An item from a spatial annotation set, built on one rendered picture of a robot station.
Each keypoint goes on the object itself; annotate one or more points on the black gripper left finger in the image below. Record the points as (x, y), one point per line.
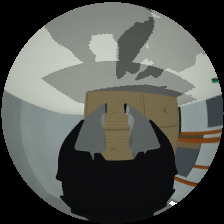
(86, 139)

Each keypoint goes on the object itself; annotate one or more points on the brown wooden drawer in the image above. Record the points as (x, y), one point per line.
(172, 136)
(117, 119)
(117, 143)
(155, 111)

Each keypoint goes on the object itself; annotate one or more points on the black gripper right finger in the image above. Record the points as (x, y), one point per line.
(147, 137)

